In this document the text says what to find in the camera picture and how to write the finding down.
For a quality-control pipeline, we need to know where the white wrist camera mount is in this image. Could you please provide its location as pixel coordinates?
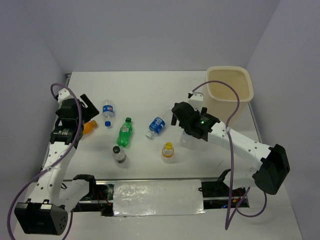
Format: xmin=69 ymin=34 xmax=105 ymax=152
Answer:
xmin=57 ymin=88 xmax=73 ymax=104
xmin=187 ymin=91 xmax=204 ymax=112

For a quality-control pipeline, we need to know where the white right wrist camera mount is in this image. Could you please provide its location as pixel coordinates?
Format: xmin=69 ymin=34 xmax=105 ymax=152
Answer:
xmin=187 ymin=91 xmax=204 ymax=112

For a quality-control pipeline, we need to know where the beige plastic bin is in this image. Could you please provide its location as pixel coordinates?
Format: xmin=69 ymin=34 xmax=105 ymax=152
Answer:
xmin=202 ymin=66 xmax=254 ymax=127

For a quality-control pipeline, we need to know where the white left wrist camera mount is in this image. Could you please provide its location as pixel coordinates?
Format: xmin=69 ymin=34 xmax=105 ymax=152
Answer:
xmin=57 ymin=88 xmax=73 ymax=104

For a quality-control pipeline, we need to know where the orange juice bottle lying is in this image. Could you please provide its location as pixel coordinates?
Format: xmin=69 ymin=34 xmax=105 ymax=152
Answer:
xmin=82 ymin=120 xmax=98 ymax=135

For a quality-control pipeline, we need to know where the large clear water bottle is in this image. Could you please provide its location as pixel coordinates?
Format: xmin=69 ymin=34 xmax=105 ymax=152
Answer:
xmin=179 ymin=130 xmax=196 ymax=150

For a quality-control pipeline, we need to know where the clear bottle blue label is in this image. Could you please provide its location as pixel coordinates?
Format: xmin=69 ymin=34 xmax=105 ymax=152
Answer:
xmin=146 ymin=106 xmax=172 ymax=140

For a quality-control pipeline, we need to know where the silver foil sheet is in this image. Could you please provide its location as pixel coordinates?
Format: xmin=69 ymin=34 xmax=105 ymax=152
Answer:
xmin=113 ymin=179 xmax=205 ymax=217

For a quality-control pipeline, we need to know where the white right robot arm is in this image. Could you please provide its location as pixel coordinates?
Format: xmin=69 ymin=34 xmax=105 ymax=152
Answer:
xmin=171 ymin=101 xmax=290 ymax=195

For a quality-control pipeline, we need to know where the green soda bottle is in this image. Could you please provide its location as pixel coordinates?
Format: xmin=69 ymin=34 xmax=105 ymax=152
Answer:
xmin=116 ymin=117 xmax=133 ymax=148

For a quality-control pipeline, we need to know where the small bottle yellow cap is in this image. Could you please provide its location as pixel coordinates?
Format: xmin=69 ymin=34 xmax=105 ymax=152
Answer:
xmin=161 ymin=142 xmax=175 ymax=163

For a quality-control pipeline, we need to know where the clear Pepsi-label bottle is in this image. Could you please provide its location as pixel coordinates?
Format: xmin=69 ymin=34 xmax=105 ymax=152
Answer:
xmin=102 ymin=99 xmax=115 ymax=128

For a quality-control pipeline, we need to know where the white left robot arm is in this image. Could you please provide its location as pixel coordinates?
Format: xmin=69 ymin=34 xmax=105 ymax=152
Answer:
xmin=14 ymin=89 xmax=99 ymax=236

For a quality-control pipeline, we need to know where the clear bottle black cap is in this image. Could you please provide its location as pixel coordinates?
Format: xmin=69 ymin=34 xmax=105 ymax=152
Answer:
xmin=112 ymin=145 xmax=129 ymax=169

